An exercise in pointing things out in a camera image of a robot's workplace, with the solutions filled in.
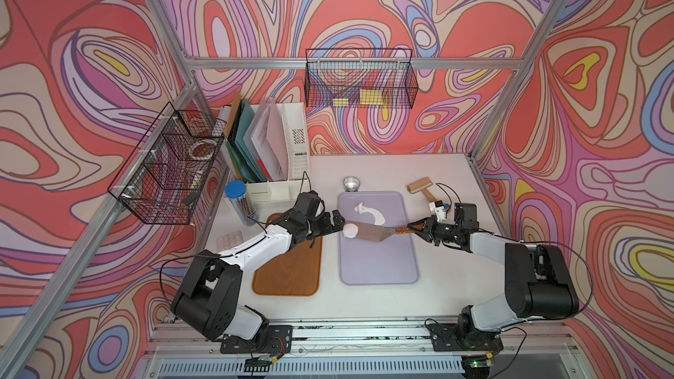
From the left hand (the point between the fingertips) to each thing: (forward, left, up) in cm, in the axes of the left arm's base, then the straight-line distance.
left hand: (337, 224), depth 87 cm
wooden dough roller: (+23, -35, -8) cm, 43 cm away
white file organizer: (+44, +19, -4) cm, 48 cm away
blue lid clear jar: (+5, +32, +5) cm, 33 cm away
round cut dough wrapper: (+2, -4, -7) cm, 9 cm away
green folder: (+19, +33, +19) cm, 42 cm away
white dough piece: (+8, -16, -9) cm, 20 cm away
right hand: (-1, -25, -3) cm, 25 cm away
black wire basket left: (+2, +50, +20) cm, 54 cm away
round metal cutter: (+25, -6, -9) cm, 27 cm away
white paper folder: (+19, +22, +20) cm, 35 cm away
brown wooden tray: (-13, +14, -10) cm, 21 cm away
